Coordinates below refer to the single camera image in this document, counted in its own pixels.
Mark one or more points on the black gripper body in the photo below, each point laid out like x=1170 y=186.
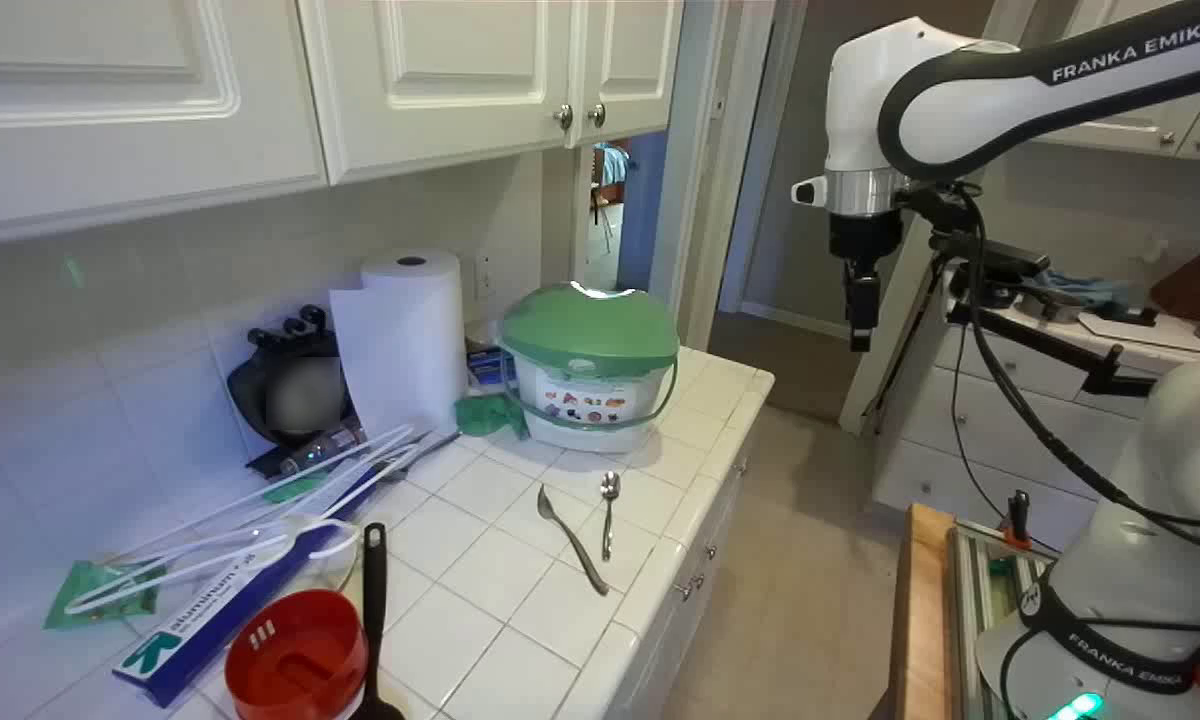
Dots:
x=861 y=243

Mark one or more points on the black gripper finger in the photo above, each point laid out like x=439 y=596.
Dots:
x=868 y=320
x=855 y=331

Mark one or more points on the white compost bin green lid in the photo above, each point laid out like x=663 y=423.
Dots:
x=588 y=368

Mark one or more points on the silver metal spoon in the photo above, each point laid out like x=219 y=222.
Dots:
x=609 y=493

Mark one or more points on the wooden board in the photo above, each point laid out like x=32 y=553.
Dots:
x=926 y=655

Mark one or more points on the white lower cabinets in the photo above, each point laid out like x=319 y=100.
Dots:
x=668 y=594

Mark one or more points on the white cabinets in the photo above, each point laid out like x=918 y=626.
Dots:
x=121 y=111
x=668 y=594

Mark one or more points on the green plastic bag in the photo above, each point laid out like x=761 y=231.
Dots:
x=488 y=414

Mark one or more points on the white paper towel roll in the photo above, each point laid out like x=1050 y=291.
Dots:
x=402 y=342

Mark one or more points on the black kitchen scale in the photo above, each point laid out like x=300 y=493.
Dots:
x=295 y=387

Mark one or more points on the white plastic hanger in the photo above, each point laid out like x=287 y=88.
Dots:
x=227 y=524

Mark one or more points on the red measuring cup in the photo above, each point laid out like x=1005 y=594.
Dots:
x=299 y=656

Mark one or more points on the white upper cabinets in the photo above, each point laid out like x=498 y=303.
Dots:
x=121 y=111

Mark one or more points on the green cloth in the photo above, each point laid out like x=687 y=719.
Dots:
x=101 y=594

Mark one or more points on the black camera on stand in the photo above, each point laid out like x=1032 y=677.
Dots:
x=1027 y=303

